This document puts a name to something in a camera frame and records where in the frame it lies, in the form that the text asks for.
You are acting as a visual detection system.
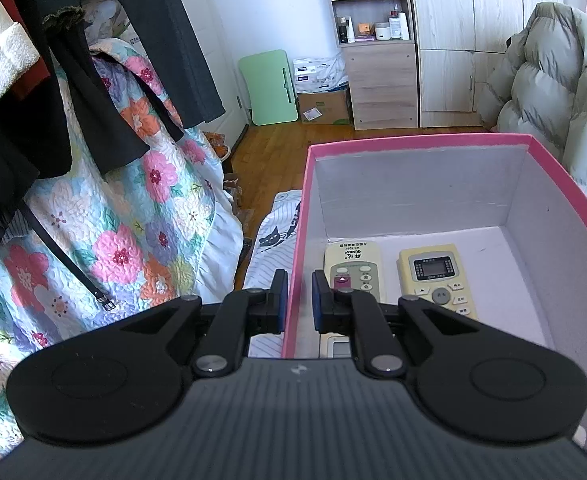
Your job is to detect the orange patterned bag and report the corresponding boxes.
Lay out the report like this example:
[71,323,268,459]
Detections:
[203,130,234,162]

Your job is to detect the black belt with buckle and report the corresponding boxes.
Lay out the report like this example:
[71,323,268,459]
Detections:
[20,202,116,312]

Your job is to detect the green folding table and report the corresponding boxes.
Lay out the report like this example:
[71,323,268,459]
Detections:
[237,49,297,127]

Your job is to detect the brown cardboard box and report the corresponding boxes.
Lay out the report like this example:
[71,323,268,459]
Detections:
[296,87,353,126]

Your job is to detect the black frayed hanging garment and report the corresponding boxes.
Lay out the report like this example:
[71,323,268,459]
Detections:
[43,7,184,176]

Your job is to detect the wooden shelf cabinet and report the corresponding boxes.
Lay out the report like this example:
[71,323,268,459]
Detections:
[322,0,420,131]

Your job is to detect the white remote control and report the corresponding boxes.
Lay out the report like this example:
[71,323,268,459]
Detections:
[323,242,385,358]

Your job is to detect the red hanging garment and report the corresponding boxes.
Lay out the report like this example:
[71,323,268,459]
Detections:
[0,0,51,101]

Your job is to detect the striped white bedsheet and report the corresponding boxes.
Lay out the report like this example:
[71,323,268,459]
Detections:
[243,187,304,358]

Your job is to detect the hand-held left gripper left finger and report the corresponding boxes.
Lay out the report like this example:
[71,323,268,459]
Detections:
[118,269,289,378]

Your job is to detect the dark grey hanging coat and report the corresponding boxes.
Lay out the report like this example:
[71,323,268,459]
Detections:
[73,0,226,131]

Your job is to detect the light wooden wardrobe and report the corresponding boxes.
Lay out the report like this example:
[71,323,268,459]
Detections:
[404,0,587,128]

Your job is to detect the pink cardboard box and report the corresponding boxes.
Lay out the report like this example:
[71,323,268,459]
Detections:
[280,132,587,361]

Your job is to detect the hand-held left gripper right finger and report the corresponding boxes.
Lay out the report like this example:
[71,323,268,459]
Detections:
[312,270,481,380]

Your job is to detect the pale green puffer jacket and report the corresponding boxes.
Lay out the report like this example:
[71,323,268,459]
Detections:
[479,1,587,188]

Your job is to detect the yellowish remote control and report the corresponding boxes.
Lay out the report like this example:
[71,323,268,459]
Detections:
[397,244,479,321]

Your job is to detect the white door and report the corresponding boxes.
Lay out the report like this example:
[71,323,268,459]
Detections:
[173,0,250,128]

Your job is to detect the white and blue packets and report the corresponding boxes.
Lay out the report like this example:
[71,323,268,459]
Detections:
[292,55,349,95]

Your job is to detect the floral quilt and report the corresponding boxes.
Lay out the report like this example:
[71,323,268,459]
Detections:
[0,40,246,466]

